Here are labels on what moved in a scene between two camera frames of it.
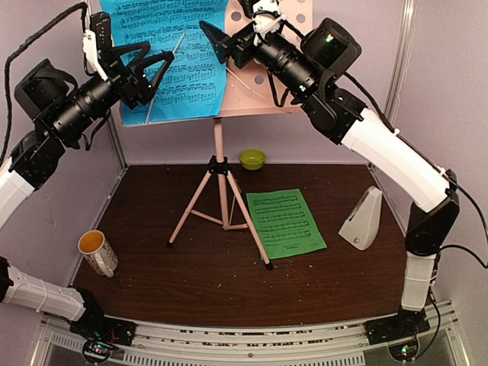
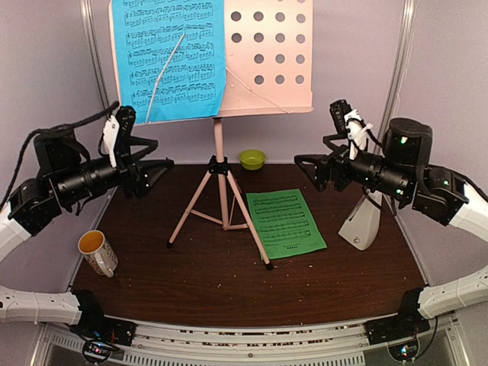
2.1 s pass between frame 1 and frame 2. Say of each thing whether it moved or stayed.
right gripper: moved
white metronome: stayed
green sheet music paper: stayed
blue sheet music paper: stayed
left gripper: moved
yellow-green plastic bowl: stayed
